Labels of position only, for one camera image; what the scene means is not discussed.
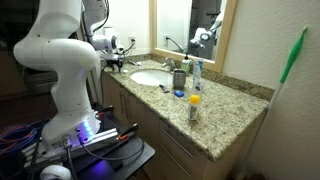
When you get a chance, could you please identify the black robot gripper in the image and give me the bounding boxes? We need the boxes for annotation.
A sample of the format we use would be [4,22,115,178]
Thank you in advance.
[103,52,125,73]

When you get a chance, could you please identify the white oval sink basin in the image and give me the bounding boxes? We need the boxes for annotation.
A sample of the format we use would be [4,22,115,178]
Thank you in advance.
[129,68,175,87]

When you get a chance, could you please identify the black orange clamp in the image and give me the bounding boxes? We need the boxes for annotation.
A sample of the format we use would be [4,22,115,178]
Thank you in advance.
[117,123,140,142]
[95,104,115,118]

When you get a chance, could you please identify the blue razor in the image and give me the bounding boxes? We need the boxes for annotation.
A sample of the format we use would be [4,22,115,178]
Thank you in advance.
[158,83,171,94]

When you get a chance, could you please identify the chrome faucet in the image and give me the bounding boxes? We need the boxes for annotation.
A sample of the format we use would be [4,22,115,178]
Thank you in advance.
[161,57,178,72]

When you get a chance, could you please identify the grey metal cup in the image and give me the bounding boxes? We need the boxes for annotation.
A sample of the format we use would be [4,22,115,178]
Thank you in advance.
[172,68,188,90]

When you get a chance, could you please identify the green soap pump bottle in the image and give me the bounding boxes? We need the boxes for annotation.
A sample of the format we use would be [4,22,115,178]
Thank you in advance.
[181,53,193,74]

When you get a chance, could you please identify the wood framed mirror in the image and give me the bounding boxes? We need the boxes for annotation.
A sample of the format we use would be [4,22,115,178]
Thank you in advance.
[148,0,240,74]

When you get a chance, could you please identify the white tube yellow cap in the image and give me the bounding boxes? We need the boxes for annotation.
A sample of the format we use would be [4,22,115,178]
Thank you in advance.
[186,94,202,122]

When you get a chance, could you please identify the black robot cart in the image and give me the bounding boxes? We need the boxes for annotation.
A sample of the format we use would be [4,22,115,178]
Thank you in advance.
[19,102,156,180]

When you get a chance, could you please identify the beige vanity cabinet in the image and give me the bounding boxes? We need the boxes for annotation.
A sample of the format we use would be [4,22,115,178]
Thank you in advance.
[101,71,268,180]

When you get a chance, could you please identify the round white device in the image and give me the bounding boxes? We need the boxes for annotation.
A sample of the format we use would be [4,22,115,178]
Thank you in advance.
[39,164,73,180]

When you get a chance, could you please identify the black power cable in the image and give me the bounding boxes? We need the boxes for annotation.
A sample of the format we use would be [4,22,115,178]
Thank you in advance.
[99,37,137,105]

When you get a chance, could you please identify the white wall outlet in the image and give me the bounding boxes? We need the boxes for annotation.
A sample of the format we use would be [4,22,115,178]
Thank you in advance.
[128,35,137,48]

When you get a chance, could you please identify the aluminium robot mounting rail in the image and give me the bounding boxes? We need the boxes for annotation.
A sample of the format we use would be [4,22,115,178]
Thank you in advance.
[22,127,122,168]

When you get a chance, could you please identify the blue red coiled cables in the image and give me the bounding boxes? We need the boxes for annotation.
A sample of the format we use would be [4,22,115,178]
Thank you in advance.
[0,123,43,158]

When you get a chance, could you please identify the green handled mop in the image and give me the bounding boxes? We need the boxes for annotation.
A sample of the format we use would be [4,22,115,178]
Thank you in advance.
[238,26,309,178]

